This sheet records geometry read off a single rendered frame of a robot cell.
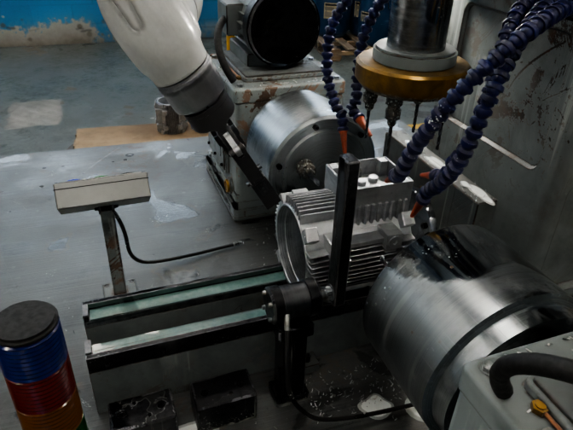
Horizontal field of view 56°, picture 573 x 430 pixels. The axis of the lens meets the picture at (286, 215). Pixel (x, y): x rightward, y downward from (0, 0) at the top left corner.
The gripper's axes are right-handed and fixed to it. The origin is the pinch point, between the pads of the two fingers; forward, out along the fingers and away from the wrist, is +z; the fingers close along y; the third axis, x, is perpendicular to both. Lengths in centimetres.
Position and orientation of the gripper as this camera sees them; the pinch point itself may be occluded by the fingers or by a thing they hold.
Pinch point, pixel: (263, 189)
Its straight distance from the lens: 95.8
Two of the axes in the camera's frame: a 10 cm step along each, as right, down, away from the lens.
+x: -8.3, 5.6, 0.0
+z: 4.4, 6.6, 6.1
